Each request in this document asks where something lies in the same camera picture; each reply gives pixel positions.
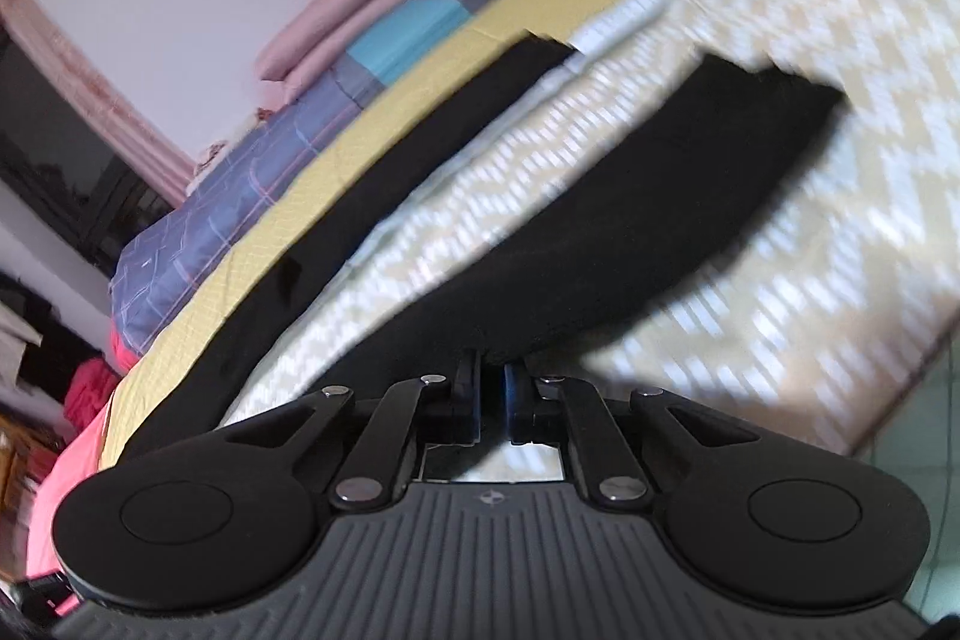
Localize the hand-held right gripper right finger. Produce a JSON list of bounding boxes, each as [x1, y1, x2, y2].
[[504, 361, 760, 510]]

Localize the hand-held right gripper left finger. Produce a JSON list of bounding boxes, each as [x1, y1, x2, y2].
[[217, 349, 482, 510]]

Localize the black pants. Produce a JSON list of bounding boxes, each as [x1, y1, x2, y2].
[[124, 38, 848, 461]]

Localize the blue plaid quilt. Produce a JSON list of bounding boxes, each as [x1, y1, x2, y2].
[[111, 0, 601, 345]]

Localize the yellow white zigzag blanket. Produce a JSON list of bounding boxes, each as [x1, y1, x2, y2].
[[217, 0, 960, 461]]

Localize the pink pillow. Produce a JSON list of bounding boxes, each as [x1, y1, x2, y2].
[[255, 0, 391, 82], [281, 0, 410, 105]]

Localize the small red cloth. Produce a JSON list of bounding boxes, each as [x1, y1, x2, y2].
[[64, 355, 121, 427]]

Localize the pink bed sheet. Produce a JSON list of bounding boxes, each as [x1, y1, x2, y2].
[[22, 325, 143, 581]]

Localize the dark clothes pile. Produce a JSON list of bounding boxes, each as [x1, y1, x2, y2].
[[0, 272, 80, 397]]

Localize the wooden furniture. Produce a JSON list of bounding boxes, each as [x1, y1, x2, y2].
[[0, 430, 47, 536]]

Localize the pink curtain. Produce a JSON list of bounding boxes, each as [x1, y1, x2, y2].
[[0, 0, 200, 210]]

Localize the dark window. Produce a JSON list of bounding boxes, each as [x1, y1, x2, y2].
[[0, 25, 177, 277]]

